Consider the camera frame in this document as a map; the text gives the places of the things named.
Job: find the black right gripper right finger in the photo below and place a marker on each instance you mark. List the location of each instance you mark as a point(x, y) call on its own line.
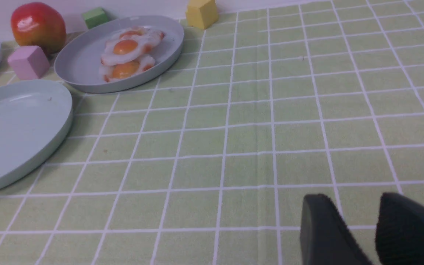
point(399, 237)

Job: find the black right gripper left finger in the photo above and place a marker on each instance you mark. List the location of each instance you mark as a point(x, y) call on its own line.
point(324, 236)

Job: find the fried egg toy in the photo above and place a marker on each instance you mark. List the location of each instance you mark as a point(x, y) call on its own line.
point(129, 44)
point(126, 70)

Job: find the green checkered tablecloth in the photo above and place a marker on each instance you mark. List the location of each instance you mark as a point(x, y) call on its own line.
point(209, 163)

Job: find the yellow cube block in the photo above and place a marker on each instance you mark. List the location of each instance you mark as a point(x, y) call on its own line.
point(201, 13)

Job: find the fried egg toy front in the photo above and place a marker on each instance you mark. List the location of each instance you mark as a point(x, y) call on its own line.
point(126, 70)

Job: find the grey egg plate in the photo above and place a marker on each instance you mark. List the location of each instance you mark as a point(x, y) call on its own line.
point(79, 62)

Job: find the green cube block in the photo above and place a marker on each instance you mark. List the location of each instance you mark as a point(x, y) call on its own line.
point(95, 17)

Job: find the light blue front plate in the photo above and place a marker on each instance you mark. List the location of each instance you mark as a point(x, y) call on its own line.
point(35, 118)

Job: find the pink cube block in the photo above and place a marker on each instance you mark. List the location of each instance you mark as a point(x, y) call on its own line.
point(28, 62)

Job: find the red apple toy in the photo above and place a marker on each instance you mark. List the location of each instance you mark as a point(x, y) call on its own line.
point(38, 24)

